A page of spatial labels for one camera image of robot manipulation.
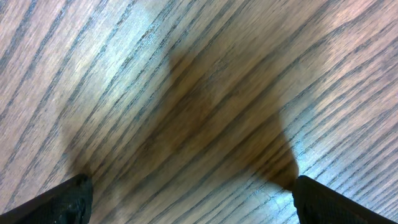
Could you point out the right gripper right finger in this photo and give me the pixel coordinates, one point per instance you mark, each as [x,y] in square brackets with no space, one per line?
[317,204]

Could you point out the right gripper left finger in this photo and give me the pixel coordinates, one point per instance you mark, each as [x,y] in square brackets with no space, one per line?
[69,202]

